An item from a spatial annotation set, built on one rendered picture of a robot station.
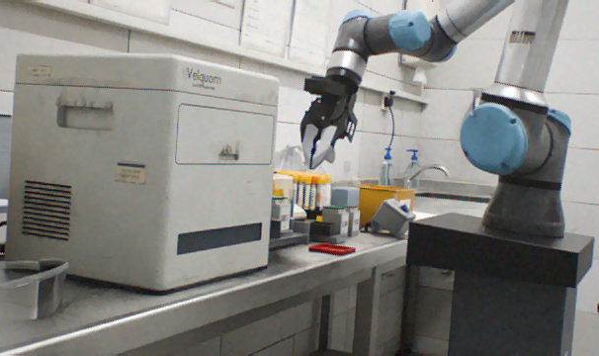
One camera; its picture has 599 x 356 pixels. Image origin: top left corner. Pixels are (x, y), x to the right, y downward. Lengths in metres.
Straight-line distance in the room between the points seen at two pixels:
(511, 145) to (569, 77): 2.60
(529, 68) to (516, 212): 0.27
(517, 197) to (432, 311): 2.65
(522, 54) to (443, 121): 2.66
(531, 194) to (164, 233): 0.73
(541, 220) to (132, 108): 0.78
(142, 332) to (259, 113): 0.40
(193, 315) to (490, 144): 0.60
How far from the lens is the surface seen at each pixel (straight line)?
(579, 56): 3.87
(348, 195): 1.73
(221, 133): 1.03
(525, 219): 1.42
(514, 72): 1.32
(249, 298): 1.06
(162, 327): 0.90
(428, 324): 4.07
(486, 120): 1.30
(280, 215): 1.25
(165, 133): 0.94
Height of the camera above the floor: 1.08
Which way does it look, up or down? 3 degrees down
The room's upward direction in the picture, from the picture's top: 4 degrees clockwise
